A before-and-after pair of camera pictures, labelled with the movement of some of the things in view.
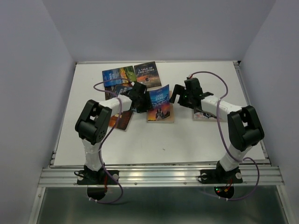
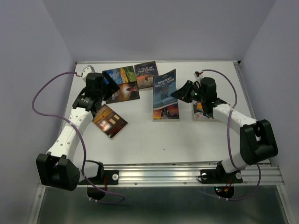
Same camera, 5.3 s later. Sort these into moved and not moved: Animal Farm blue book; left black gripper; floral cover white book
Moved: left black gripper
Not moved: floral cover white book; Animal Farm blue book
